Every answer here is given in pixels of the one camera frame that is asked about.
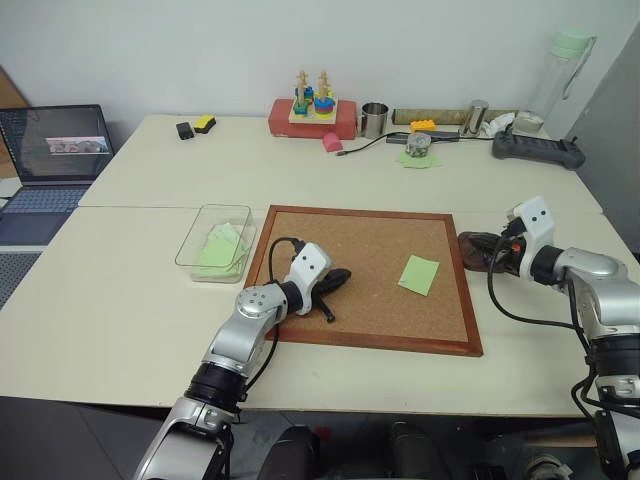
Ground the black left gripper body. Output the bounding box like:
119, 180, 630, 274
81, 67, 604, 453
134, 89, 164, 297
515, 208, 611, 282
312, 272, 338, 307

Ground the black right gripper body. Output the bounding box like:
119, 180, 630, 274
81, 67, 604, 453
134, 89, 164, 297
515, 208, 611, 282
497, 219, 527, 275

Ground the green sticky note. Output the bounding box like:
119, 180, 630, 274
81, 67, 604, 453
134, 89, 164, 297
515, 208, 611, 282
397, 253, 441, 298

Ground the clear plastic box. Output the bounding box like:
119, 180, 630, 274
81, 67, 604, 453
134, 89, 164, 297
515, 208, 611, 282
174, 202, 258, 285

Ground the red cardboard box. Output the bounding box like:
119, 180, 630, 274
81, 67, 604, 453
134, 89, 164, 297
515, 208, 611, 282
267, 97, 358, 139

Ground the wood-framed cork board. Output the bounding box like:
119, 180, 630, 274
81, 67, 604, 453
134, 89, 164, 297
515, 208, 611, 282
243, 204, 485, 358

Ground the dark grey handheld controller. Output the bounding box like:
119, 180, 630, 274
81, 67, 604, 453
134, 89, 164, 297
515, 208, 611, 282
490, 128, 587, 173

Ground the pile of green notes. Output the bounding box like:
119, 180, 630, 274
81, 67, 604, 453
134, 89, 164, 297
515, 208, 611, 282
191, 221, 252, 279

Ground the white crumpled object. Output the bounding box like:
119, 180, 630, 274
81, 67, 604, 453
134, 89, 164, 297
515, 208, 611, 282
481, 113, 517, 139

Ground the patterned tape roll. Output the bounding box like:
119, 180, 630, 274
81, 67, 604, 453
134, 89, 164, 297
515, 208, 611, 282
405, 131, 433, 159

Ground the shiny metal cylinder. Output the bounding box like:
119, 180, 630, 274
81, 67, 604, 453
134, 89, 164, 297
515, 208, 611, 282
458, 98, 491, 138

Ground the white tape roll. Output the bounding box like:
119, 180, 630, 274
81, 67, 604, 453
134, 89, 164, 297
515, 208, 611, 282
514, 110, 546, 134

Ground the flat black hub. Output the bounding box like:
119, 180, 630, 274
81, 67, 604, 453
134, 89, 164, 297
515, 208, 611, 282
385, 130, 494, 145

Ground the metal cup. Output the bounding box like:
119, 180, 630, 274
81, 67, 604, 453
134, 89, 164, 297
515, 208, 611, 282
360, 101, 391, 140

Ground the dark rounded shape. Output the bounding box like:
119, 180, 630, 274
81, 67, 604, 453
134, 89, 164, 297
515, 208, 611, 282
388, 421, 442, 480

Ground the grey cabinet side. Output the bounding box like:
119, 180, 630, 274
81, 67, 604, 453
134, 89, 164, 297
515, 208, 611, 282
566, 28, 640, 214

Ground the clear bottle green lid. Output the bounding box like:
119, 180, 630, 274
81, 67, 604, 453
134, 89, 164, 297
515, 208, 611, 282
528, 29, 599, 137

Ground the grey round shape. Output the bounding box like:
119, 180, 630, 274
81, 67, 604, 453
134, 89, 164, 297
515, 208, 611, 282
523, 451, 572, 480

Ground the dark blue laptop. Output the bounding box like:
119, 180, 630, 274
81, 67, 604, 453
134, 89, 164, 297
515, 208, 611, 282
0, 103, 118, 247

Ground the grey perforated panel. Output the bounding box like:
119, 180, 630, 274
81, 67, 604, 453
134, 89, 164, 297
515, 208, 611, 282
0, 251, 42, 310

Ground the brown cardboard sheet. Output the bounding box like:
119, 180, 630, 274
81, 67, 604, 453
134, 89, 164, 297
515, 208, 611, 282
0, 64, 33, 109

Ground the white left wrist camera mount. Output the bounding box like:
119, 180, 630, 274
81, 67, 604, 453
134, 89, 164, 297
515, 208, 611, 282
286, 242, 334, 317

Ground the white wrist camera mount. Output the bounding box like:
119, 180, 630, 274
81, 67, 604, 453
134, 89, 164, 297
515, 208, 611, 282
286, 242, 334, 317
507, 195, 557, 256

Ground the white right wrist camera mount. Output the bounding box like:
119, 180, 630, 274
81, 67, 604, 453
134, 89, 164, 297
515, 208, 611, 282
507, 195, 557, 256

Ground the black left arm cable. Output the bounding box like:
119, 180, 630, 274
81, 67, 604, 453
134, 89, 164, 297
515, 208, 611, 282
234, 236, 306, 401

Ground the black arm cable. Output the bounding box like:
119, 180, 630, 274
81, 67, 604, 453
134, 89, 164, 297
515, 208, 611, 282
234, 236, 306, 401
486, 234, 609, 417

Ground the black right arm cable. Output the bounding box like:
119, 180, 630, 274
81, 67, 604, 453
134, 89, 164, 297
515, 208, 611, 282
486, 234, 609, 417

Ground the black usb cable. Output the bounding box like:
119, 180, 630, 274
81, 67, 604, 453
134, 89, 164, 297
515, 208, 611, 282
335, 132, 402, 159

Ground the wooden ring stacking toy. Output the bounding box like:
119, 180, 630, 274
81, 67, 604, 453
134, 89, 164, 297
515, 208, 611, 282
288, 69, 341, 127

